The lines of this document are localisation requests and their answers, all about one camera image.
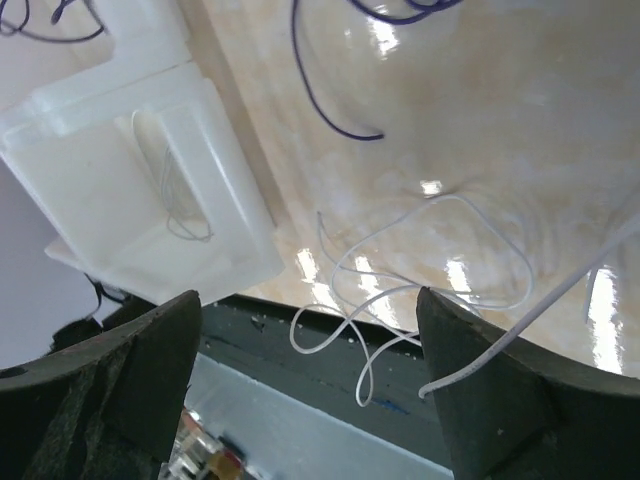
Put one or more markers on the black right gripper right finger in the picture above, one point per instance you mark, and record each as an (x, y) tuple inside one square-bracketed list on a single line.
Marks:
[(533, 414)]

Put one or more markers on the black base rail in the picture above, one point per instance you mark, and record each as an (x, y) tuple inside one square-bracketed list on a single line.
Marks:
[(363, 376)]

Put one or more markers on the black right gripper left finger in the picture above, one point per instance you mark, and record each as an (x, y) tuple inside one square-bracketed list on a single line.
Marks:
[(104, 408)]

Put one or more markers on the white compartment organizer tray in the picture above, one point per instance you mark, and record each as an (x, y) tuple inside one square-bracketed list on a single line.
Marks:
[(135, 163)]

